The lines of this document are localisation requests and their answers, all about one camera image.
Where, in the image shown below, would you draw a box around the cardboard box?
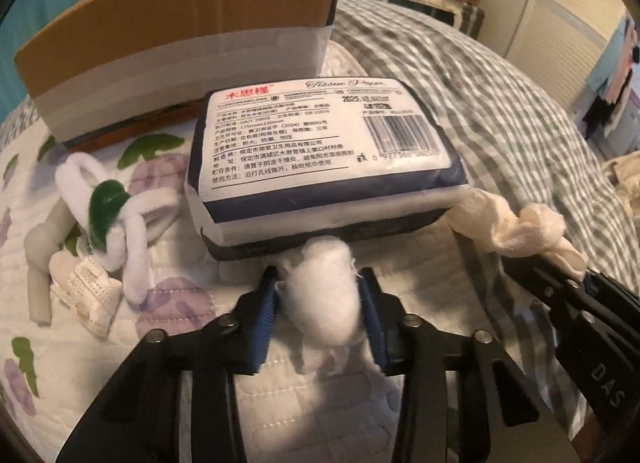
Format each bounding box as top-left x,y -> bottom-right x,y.
14,0 -> 347,152

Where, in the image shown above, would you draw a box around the cream knotted gauze cloth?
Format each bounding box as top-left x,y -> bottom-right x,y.
448,189 -> 587,274

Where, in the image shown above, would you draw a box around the white cotton wad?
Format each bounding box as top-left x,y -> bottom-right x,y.
283,237 -> 377,375

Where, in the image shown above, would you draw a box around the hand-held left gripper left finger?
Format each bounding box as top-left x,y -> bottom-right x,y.
56,265 -> 279,463

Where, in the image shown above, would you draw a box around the white floral quilt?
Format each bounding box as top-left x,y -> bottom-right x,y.
0,40 -> 596,463

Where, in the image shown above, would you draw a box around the grey checked blanket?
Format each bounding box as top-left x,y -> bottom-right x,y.
0,0 -> 640,300

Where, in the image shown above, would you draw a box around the cream crumpled cloth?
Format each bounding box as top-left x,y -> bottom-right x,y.
600,152 -> 640,231

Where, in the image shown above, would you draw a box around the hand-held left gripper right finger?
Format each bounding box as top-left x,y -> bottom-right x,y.
358,267 -> 568,463

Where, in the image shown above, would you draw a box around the tissue paper pack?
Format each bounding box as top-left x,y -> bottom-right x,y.
183,76 -> 469,262

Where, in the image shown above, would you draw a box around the hanging clothes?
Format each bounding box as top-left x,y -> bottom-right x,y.
580,5 -> 640,141

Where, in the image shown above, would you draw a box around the white face mask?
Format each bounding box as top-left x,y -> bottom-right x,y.
50,254 -> 124,340

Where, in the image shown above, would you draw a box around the cream wardrobe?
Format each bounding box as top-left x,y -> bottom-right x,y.
477,0 -> 632,111

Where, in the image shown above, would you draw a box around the pale grey foam tube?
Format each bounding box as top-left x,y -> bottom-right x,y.
25,203 -> 72,327

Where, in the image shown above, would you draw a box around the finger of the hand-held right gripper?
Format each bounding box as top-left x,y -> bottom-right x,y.
502,249 -> 583,311
580,268 -> 640,319

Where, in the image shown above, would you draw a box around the white fuzzy rope with green piece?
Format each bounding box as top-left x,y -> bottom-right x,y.
54,153 -> 180,305

